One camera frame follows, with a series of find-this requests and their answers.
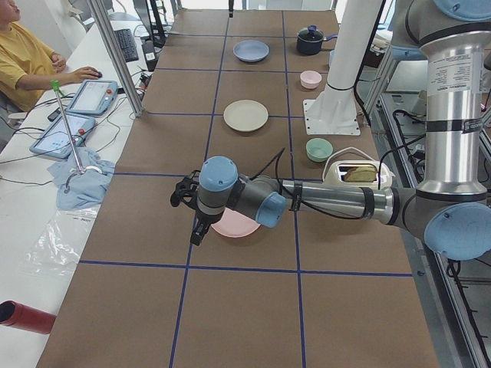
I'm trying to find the pink plate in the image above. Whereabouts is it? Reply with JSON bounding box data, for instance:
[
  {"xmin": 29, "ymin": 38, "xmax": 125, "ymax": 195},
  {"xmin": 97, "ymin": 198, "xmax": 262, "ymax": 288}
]
[{"xmin": 212, "ymin": 208, "xmax": 260, "ymax": 238}]

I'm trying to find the blue plate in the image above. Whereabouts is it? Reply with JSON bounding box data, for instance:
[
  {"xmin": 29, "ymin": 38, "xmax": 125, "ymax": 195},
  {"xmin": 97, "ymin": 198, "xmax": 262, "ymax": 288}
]
[{"xmin": 232, "ymin": 40, "xmax": 270, "ymax": 63}]

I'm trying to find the dark blue lidded pot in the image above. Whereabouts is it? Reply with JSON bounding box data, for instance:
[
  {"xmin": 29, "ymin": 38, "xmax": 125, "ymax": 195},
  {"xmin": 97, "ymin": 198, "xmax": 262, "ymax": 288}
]
[{"xmin": 296, "ymin": 25, "xmax": 338, "ymax": 56}]

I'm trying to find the pink bowl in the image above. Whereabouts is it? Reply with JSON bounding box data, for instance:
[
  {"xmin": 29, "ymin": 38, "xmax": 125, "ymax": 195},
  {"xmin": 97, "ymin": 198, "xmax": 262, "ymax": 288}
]
[{"xmin": 300, "ymin": 71, "xmax": 322, "ymax": 90}]

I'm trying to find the black keyboard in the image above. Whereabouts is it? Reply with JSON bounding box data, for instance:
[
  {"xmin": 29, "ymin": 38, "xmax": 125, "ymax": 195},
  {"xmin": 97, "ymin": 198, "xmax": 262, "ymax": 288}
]
[{"xmin": 114, "ymin": 28, "xmax": 139, "ymax": 62}]

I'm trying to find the cream plate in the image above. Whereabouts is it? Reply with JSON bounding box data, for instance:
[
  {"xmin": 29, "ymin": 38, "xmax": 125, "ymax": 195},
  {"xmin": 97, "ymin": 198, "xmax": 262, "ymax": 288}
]
[{"xmin": 223, "ymin": 100, "xmax": 269, "ymax": 133}]

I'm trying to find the light blue cloth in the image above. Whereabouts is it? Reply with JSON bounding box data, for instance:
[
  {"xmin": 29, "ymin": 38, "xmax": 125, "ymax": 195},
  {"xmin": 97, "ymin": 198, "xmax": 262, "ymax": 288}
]
[{"xmin": 48, "ymin": 147, "xmax": 115, "ymax": 210}]

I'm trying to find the green bowl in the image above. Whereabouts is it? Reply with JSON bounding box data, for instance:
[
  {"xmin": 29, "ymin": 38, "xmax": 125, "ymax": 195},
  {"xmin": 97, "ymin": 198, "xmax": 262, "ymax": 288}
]
[{"xmin": 305, "ymin": 138, "xmax": 334, "ymax": 163}]

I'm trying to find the white toaster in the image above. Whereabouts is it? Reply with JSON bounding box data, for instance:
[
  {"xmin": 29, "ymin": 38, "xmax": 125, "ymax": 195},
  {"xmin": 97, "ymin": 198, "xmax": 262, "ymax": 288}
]
[{"xmin": 321, "ymin": 146, "xmax": 395, "ymax": 189}]

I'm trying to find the clear plastic bag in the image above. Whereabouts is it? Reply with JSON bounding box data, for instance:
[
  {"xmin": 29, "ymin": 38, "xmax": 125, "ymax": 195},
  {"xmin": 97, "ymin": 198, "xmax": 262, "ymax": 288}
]
[{"xmin": 19, "ymin": 205, "xmax": 100, "ymax": 280}]

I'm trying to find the bread slice in toaster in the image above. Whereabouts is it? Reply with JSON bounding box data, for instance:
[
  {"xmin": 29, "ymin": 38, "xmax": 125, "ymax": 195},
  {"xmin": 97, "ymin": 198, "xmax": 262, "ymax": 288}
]
[{"xmin": 343, "ymin": 166, "xmax": 377, "ymax": 182}]

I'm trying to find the upper teach pendant tablet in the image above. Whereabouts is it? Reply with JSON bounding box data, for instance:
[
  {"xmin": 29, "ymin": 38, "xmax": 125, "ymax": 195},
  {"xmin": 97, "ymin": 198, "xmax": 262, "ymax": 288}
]
[{"xmin": 66, "ymin": 80, "xmax": 118, "ymax": 117}]

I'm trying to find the teach pendant tablet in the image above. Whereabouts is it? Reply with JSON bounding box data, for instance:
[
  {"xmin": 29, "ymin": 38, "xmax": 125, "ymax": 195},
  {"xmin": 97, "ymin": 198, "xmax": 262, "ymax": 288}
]
[
  {"xmin": 29, "ymin": 113, "xmax": 96, "ymax": 159},
  {"xmin": 66, "ymin": 80, "xmax": 118, "ymax": 117}
]

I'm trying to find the lower teach pendant tablet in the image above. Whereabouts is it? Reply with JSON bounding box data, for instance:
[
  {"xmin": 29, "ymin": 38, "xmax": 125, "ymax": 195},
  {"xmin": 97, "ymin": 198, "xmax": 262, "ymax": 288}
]
[{"xmin": 29, "ymin": 113, "xmax": 96, "ymax": 159}]

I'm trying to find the metal rod green tip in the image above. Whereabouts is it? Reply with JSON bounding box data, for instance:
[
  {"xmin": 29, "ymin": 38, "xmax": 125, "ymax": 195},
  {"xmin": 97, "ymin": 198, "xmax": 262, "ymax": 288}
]
[{"xmin": 50, "ymin": 80, "xmax": 85, "ymax": 175}]

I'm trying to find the red cylinder bottle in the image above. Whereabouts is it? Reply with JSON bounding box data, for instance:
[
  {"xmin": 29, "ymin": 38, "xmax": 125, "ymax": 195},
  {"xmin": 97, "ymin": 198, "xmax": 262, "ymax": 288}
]
[{"xmin": 1, "ymin": 301, "xmax": 56, "ymax": 334}]

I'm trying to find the person in yellow shirt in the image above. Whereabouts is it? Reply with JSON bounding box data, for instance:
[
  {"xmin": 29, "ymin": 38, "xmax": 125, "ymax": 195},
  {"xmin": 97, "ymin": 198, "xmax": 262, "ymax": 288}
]
[{"xmin": 1, "ymin": 1, "xmax": 100, "ymax": 112}]

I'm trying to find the aluminium frame post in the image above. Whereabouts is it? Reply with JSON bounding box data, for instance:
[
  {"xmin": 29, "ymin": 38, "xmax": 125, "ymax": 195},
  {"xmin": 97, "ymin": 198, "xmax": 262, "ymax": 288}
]
[{"xmin": 87, "ymin": 0, "xmax": 143, "ymax": 118}]

